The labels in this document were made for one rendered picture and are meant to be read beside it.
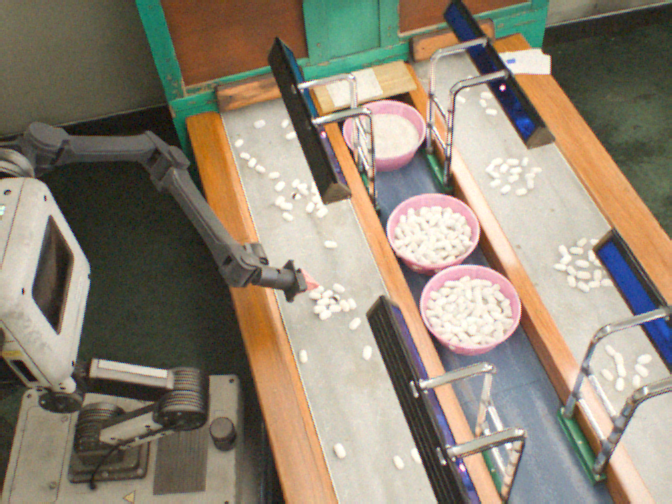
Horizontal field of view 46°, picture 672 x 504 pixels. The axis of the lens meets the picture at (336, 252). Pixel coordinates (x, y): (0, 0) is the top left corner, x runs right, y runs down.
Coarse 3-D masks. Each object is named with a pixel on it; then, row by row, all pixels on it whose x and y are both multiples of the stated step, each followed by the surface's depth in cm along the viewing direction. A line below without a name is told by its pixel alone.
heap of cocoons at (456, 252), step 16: (432, 208) 235; (448, 208) 234; (400, 224) 233; (416, 224) 232; (432, 224) 231; (448, 224) 231; (464, 224) 232; (400, 240) 229; (416, 240) 229; (432, 240) 228; (448, 240) 229; (464, 240) 227; (416, 256) 225; (432, 256) 225; (448, 256) 226
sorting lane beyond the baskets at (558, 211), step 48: (480, 96) 263; (480, 144) 250; (528, 192) 236; (576, 192) 235; (528, 240) 226; (576, 240) 224; (576, 288) 215; (576, 336) 206; (624, 336) 205; (624, 384) 196; (624, 432) 189
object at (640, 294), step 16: (608, 240) 180; (624, 240) 183; (608, 256) 180; (624, 256) 176; (608, 272) 179; (624, 272) 176; (640, 272) 172; (624, 288) 175; (640, 288) 172; (656, 288) 171; (640, 304) 171; (656, 304) 168; (656, 336) 167; (656, 352) 167
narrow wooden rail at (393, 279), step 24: (312, 96) 266; (336, 144) 251; (360, 192) 238; (360, 216) 232; (384, 240) 226; (384, 264) 221; (408, 288) 216; (408, 312) 211; (432, 360) 202; (456, 408) 193; (456, 432) 189; (480, 456) 185; (480, 480) 182
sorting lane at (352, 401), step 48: (288, 144) 256; (288, 192) 243; (288, 240) 232; (336, 240) 231; (384, 288) 219; (288, 336) 212; (336, 336) 211; (336, 384) 202; (384, 384) 201; (336, 432) 194; (384, 432) 193; (336, 480) 187; (384, 480) 186
